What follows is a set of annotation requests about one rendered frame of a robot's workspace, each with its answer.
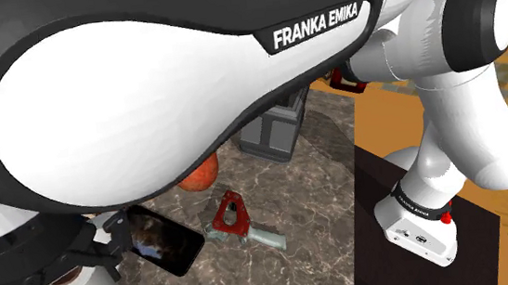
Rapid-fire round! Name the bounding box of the black smartphone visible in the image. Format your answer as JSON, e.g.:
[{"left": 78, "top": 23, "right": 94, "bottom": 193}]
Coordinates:
[{"left": 124, "top": 199, "right": 210, "bottom": 281}]

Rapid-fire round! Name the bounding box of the red orange apple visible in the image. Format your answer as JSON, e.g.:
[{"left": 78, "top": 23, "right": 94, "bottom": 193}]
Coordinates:
[{"left": 174, "top": 151, "right": 221, "bottom": 194}]

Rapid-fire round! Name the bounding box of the red and grey tape dispenser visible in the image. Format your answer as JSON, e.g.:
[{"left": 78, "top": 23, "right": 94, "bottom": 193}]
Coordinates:
[{"left": 201, "top": 185, "right": 289, "bottom": 258}]

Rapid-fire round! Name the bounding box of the grey box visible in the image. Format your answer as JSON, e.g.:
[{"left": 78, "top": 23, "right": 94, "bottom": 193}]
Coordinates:
[{"left": 227, "top": 85, "right": 316, "bottom": 168}]

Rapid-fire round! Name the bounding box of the red box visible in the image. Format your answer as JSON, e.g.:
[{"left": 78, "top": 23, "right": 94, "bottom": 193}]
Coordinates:
[{"left": 326, "top": 64, "right": 370, "bottom": 97}]

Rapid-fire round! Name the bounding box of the dark robot stand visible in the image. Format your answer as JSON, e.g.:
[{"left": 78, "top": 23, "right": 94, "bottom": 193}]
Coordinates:
[{"left": 342, "top": 133, "right": 507, "bottom": 285}]

